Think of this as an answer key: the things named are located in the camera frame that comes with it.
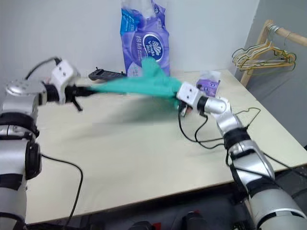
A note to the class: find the black handheld controller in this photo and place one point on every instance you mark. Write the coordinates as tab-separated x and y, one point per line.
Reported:
105	74

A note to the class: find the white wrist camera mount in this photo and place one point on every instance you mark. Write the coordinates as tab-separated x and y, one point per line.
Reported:
63	74
189	92

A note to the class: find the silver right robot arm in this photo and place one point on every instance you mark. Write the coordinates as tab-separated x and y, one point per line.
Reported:
263	203

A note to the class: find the green shorts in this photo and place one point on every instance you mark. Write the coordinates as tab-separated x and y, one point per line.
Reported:
144	86

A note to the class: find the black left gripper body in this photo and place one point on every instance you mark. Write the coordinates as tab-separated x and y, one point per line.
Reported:
70	94

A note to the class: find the large purple tissue pack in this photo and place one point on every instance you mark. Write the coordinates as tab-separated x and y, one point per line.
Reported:
144	36

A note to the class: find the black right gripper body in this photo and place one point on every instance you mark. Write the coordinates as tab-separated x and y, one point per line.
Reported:
183	107

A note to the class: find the small purple tissue pack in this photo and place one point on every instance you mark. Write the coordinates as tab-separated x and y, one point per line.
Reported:
208	83

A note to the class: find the dark rounded shape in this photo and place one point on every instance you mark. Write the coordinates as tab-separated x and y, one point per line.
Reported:
145	225
193	219

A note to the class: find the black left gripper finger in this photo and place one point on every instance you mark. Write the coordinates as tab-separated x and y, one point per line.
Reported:
77	104
87	91

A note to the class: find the wooden clothes rack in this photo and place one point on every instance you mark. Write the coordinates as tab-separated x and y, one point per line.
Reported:
246	76

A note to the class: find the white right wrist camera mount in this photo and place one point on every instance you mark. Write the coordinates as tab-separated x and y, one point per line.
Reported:
189	92

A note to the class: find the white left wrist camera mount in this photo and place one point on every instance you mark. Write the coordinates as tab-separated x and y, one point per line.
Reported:
63	74

